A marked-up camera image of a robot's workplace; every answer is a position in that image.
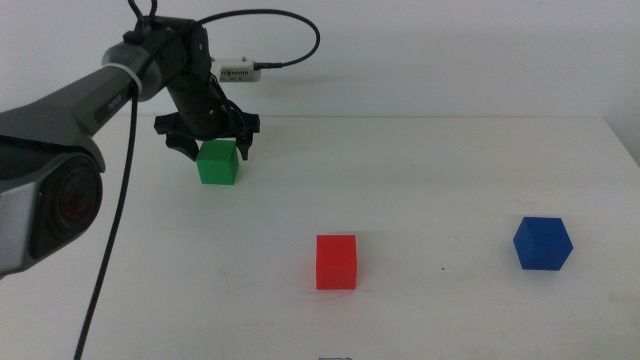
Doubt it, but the green cube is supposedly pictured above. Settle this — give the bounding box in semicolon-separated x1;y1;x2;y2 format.
195;139;240;186

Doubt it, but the red cube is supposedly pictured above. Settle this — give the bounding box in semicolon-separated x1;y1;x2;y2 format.
315;234;358;291

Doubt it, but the blue cube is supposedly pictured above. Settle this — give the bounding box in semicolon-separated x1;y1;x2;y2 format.
512;216;574;272

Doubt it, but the white zip tie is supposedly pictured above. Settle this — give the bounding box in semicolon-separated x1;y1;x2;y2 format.
103;62;144;99

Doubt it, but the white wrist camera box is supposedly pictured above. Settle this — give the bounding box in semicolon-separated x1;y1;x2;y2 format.
209;57;263;84

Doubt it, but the black braided cable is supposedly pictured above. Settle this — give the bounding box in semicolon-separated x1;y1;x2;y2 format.
73;8;322;360

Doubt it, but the thin black cable loop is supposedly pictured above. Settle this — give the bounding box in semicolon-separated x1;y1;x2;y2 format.
127;0;159;31

